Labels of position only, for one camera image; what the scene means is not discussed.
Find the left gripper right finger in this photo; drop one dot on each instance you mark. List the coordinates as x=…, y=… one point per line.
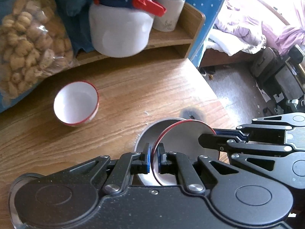
x=179, y=165

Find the wooden desk shelf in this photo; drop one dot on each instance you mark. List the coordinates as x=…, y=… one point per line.
x=181, y=39

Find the deep steel bowl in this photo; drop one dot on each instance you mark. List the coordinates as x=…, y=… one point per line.
x=149, y=135

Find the bag of biscuits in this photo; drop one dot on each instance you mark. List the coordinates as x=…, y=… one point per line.
x=34, y=46

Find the dark suitcase on floor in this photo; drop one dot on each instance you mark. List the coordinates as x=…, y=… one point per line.
x=265, y=62

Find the bed with pink bedding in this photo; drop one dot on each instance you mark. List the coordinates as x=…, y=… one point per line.
x=244, y=28

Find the white steel thermos cup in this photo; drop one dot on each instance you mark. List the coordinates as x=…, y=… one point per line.
x=168, y=21

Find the large steel plate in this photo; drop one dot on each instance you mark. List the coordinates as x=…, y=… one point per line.
x=15, y=186

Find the white red-rimmed bowl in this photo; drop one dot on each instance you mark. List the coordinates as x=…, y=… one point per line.
x=182, y=137
x=76, y=103

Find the white jug blue lid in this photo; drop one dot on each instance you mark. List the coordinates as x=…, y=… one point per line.
x=121, y=28

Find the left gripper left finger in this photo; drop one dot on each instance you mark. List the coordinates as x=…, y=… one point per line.
x=120, y=172

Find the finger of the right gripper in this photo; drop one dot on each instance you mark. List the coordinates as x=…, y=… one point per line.
x=214, y=141

